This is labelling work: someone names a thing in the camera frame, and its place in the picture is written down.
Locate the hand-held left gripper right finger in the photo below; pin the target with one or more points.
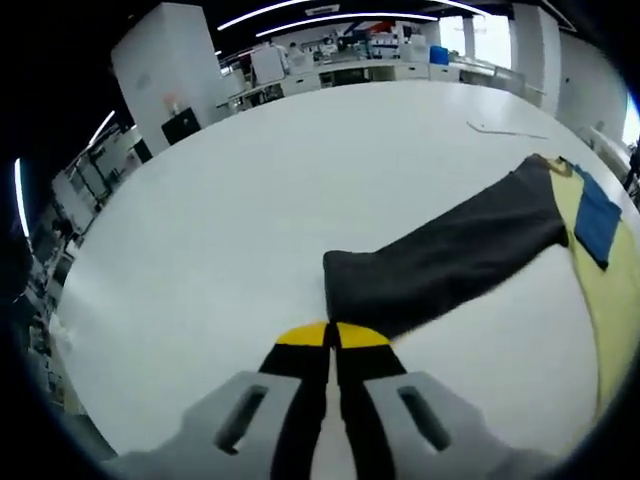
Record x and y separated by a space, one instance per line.
420 425

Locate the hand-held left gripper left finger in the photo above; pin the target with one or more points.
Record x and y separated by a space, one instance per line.
235 425

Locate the yellow garment blue grey sleeves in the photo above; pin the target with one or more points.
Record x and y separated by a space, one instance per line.
450 260

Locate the black cabinet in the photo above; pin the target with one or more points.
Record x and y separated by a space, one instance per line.
180 126

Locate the white workbench row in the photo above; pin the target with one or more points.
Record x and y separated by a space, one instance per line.
350 75

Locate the white square pillar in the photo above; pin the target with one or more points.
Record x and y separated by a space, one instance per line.
165 65

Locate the blue storage box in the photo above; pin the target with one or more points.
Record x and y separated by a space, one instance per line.
439 55

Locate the long curved ceiling light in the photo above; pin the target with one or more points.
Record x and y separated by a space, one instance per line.
260 13
325 22

